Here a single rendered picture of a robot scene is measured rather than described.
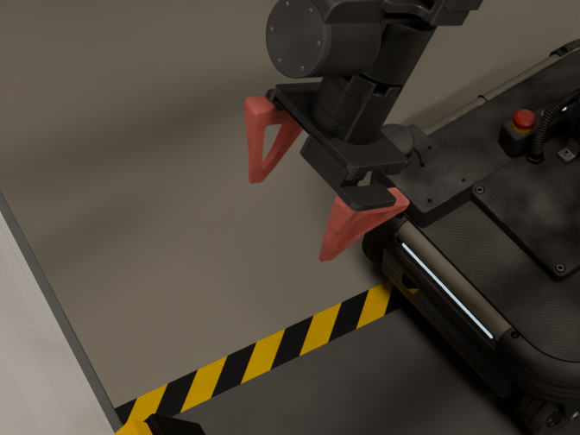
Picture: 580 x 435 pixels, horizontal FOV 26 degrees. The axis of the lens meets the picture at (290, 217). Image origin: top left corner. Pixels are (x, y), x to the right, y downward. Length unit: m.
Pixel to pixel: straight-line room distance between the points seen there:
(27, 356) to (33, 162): 1.37
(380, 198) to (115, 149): 1.53
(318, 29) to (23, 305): 0.44
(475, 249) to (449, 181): 0.12
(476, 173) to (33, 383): 1.17
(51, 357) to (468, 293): 0.96
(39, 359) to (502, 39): 1.72
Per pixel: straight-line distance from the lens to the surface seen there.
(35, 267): 1.22
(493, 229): 2.03
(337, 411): 2.10
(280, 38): 0.87
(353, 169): 0.92
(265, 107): 0.99
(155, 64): 2.58
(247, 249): 2.28
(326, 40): 0.84
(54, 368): 1.11
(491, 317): 1.94
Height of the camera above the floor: 1.85
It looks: 53 degrees down
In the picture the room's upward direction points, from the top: straight up
